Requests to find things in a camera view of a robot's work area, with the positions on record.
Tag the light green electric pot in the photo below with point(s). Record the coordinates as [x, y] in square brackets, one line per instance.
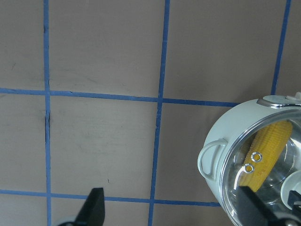
[230, 126]

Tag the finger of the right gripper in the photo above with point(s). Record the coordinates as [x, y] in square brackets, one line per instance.
[294, 200]

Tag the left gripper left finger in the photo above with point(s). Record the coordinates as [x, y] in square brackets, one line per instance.
[92, 213]

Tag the glass pot lid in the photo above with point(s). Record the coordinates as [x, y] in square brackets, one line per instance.
[284, 177]

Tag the yellow corn cob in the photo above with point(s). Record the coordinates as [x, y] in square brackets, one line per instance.
[264, 152]

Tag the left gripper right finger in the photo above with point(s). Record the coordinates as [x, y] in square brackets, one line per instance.
[252, 211]

